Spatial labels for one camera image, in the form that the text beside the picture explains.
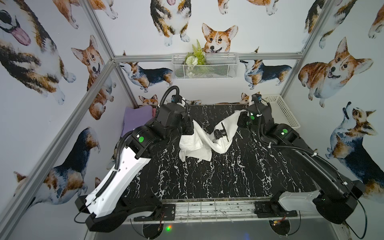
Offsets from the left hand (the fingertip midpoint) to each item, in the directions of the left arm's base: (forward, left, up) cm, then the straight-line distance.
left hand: (194, 117), depth 61 cm
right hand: (+7, -20, -5) cm, 22 cm away
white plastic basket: (+37, -66, -40) cm, 86 cm away
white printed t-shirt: (-4, -2, -16) cm, 16 cm away
